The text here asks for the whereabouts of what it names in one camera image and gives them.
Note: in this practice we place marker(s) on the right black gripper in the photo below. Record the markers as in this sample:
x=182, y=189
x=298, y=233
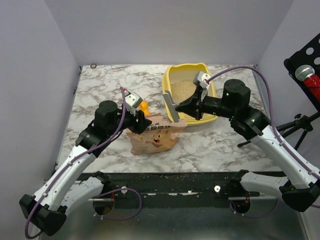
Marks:
x=197, y=106

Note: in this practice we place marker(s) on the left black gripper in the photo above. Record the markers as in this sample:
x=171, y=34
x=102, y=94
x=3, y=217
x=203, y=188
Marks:
x=135, y=126

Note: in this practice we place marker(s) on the orange plastic scoop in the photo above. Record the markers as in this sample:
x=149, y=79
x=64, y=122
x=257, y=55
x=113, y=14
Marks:
x=144, y=107

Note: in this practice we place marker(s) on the pink cat litter bag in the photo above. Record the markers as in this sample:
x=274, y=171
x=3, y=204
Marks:
x=160, y=136

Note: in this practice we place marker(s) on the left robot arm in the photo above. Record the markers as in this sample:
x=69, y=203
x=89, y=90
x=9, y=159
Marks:
x=47, y=209

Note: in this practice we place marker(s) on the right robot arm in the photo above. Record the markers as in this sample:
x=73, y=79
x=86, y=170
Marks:
x=299, y=188

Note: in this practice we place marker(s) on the red silver microphone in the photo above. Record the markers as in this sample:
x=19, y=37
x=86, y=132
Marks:
x=307, y=75

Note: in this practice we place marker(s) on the black music stand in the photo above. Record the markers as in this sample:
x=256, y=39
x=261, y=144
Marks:
x=295, y=110

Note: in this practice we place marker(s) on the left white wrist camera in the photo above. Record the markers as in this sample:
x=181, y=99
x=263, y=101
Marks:
x=132, y=102

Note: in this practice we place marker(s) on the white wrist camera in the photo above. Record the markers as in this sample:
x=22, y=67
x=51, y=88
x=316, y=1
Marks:
x=132, y=102
x=200, y=80

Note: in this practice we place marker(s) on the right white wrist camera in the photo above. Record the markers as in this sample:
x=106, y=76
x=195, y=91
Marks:
x=200, y=80

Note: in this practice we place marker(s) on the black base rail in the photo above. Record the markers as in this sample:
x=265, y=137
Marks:
x=176, y=189

